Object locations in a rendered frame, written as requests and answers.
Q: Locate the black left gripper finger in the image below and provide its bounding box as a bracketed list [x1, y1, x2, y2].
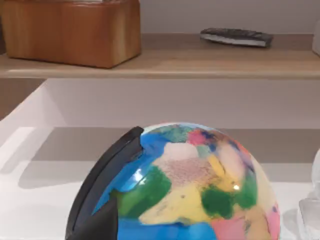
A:
[71, 197, 119, 240]

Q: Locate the wooden shelf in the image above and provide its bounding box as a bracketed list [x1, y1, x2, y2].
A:
[0, 33, 320, 121]

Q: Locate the wooden box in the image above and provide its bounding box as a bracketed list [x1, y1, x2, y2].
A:
[0, 0, 141, 69]

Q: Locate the translucent white object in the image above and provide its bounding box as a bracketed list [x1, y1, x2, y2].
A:
[298, 147, 320, 240]

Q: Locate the dark grey remote control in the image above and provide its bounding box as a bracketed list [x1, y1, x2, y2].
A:
[199, 27, 274, 49]

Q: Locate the colourful globe with black frame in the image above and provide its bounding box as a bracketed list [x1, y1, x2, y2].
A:
[65, 122, 281, 240]

